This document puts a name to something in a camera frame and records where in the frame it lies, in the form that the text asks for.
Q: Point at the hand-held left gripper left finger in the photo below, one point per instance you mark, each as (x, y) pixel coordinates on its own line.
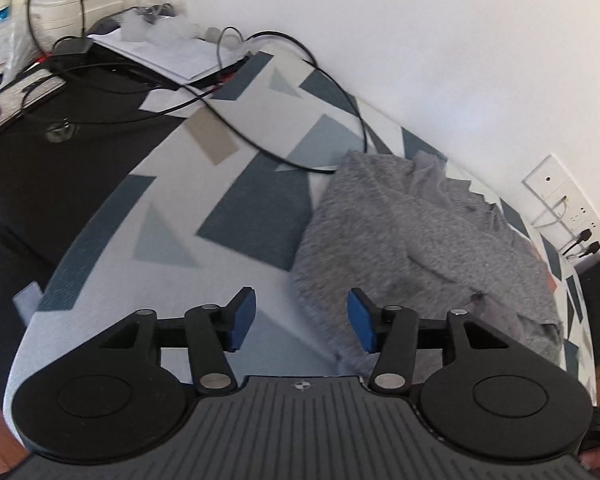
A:
(242, 317)

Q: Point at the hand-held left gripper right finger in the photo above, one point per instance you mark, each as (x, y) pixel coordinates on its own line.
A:
(361, 320)

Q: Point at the grey knit sweater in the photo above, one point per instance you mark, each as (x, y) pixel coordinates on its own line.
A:
(405, 240)

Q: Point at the geometric patterned table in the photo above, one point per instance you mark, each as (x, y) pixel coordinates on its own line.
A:
(180, 185)

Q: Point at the black plug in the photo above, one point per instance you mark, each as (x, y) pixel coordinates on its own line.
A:
(592, 249)
(582, 236)

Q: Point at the black desk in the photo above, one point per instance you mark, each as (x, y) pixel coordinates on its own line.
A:
(55, 175)

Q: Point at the white paper sheet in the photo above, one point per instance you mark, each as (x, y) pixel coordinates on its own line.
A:
(165, 52)

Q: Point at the crumpled clear plastic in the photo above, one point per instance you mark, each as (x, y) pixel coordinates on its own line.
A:
(155, 25)

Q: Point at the black power adapter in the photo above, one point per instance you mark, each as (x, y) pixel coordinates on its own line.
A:
(70, 46)

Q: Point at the white wall socket panel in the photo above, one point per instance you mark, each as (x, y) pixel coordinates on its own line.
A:
(550, 180)

